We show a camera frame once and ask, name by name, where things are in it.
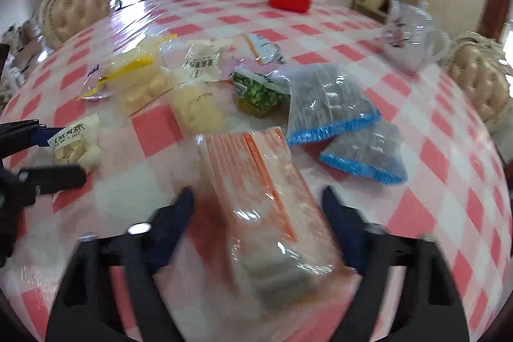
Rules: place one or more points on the small grey blue-edged packet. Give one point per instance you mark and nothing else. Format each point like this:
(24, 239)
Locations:
(368, 153)

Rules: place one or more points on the blue white flat packet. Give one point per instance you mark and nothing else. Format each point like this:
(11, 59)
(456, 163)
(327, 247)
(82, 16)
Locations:
(264, 49)

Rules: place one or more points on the cream tufted chair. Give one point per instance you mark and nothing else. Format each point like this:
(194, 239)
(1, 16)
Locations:
(76, 9)
(481, 77)

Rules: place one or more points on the large grey blue-edged packet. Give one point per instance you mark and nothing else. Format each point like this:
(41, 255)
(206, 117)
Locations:
(324, 101)

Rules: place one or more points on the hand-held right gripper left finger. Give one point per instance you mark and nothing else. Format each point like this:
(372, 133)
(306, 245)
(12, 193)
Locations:
(181, 207)

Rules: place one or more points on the white floral teapot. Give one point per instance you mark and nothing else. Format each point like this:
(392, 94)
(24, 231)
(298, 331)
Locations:
(408, 41)

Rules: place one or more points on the red checked tablecloth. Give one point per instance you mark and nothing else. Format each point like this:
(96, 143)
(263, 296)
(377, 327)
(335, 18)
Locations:
(400, 117)

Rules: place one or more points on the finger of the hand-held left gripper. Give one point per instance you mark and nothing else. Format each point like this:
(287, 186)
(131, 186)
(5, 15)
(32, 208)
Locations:
(45, 135)
(60, 177)

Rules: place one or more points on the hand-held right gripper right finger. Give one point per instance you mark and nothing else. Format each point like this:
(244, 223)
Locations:
(332, 207)

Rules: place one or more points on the clear packet of cream biscuits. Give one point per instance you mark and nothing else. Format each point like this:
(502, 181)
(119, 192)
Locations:
(196, 109)

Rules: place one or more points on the orange yellow wrapper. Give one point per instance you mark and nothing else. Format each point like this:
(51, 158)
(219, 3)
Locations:
(94, 91)

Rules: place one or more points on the white biscuit packet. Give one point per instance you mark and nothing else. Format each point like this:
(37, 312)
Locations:
(74, 143)

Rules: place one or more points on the yellow striped clear packet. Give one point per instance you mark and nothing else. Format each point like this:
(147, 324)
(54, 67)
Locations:
(136, 81)

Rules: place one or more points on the orange striped clear packet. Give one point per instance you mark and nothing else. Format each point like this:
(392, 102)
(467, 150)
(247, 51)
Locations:
(256, 197)

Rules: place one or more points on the dark brown bottle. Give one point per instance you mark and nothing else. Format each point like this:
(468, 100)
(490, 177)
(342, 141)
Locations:
(389, 1)

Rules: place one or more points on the green snack packet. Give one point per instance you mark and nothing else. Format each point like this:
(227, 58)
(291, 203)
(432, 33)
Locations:
(256, 91)

